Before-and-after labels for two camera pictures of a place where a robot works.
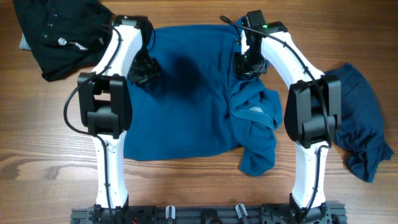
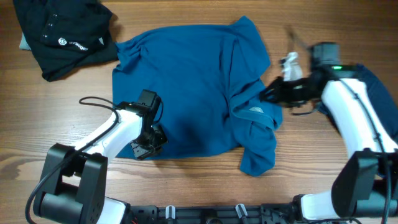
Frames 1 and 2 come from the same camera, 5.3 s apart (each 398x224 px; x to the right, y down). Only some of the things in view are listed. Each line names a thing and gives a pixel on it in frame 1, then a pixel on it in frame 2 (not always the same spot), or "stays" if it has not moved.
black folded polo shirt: x=66 y=37 stays
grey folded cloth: x=23 y=43 stays
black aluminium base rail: x=331 y=213 stays
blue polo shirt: x=203 y=105 stays
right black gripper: x=240 y=70 to x=279 y=91
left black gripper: x=151 y=76 to x=142 y=152
